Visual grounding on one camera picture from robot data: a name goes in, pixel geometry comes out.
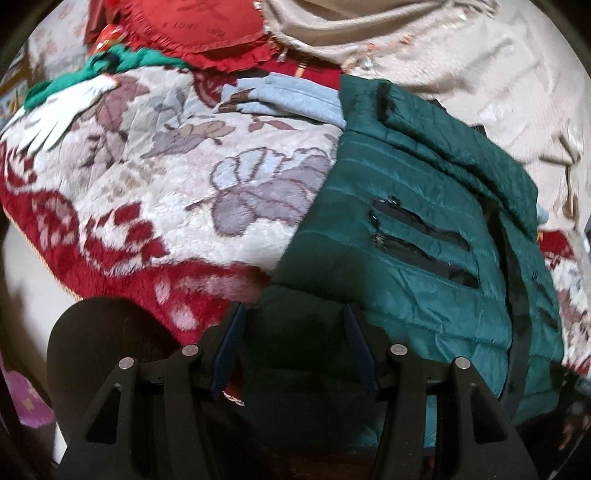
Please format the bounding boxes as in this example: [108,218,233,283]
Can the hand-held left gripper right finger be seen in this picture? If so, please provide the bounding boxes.
[342,304,539,480]

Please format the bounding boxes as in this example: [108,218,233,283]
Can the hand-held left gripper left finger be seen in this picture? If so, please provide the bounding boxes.
[60,301,250,480]

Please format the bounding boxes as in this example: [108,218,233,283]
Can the green puffer jacket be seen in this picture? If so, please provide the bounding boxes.
[245,74,566,457]

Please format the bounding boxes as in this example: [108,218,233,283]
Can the red floral blanket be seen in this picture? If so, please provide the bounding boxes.
[0,60,591,402]

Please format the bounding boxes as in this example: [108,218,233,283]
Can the purple floral cloth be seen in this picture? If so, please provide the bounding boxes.
[0,360,56,430]

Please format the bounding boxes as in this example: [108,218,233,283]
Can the light blue folded cloth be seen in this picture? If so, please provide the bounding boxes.
[219,74,347,127]

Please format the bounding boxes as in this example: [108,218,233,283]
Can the white glove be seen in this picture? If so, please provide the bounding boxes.
[0,74,118,153]

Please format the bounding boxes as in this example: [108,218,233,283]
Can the green cloth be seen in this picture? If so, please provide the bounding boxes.
[23,44,192,112]

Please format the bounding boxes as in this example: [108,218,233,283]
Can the beige quilted bedspread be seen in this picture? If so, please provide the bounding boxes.
[254,0,591,232]

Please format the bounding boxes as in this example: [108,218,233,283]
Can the red heart pillow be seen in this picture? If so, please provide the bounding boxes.
[104,0,291,72]

